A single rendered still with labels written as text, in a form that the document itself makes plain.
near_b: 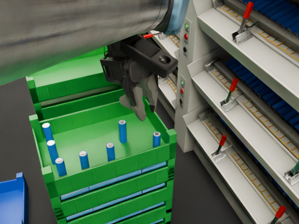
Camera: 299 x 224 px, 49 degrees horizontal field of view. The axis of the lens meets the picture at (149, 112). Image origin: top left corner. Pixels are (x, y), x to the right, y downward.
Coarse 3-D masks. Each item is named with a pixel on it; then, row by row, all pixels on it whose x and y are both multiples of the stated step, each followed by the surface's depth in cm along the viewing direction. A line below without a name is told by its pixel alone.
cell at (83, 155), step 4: (80, 152) 71; (84, 152) 71; (80, 156) 70; (84, 156) 70; (80, 160) 72; (84, 160) 71; (88, 160) 72; (84, 164) 72; (88, 164) 73; (84, 168) 73
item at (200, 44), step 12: (192, 12) 92; (192, 24) 94; (180, 36) 103; (192, 36) 96; (204, 36) 95; (180, 48) 105; (192, 48) 97; (204, 48) 98; (216, 48) 100; (180, 60) 108; (192, 60) 99; (180, 72) 110; (192, 84) 105; (192, 96) 108; (180, 108) 117; (192, 108) 112; (180, 120) 120; (180, 132) 123; (180, 144) 126; (192, 144) 123
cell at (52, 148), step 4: (52, 140) 74; (48, 144) 73; (52, 144) 73; (48, 148) 73; (52, 148) 73; (56, 148) 74; (52, 152) 74; (56, 152) 75; (52, 156) 75; (56, 156) 75; (52, 160) 76
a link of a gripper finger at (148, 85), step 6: (144, 78) 72; (150, 78) 71; (138, 84) 75; (144, 84) 71; (150, 84) 71; (144, 90) 75; (150, 90) 72; (156, 90) 73; (150, 96) 73; (156, 96) 74; (150, 102) 74; (156, 102) 74; (150, 108) 75
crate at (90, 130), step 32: (32, 128) 79; (64, 128) 85; (96, 128) 87; (128, 128) 87; (160, 128) 83; (64, 160) 78; (96, 160) 78; (128, 160) 73; (160, 160) 77; (64, 192) 70
